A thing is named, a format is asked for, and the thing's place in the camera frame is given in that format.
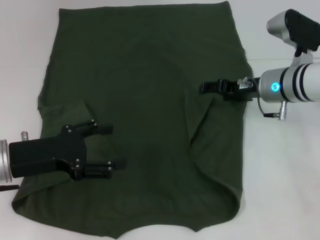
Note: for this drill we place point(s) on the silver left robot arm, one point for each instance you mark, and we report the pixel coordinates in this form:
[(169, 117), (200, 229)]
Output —
[(3, 162)]

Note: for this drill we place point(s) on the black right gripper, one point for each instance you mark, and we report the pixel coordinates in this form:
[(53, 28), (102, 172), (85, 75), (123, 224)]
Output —
[(240, 93)]

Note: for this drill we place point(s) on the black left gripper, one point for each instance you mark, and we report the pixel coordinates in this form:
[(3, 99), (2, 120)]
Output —
[(42, 155)]

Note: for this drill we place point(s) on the dark green shirt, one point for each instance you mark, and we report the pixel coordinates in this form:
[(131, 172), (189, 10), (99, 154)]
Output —
[(150, 75)]

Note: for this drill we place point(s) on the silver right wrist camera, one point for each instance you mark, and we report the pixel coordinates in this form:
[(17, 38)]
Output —
[(297, 30)]

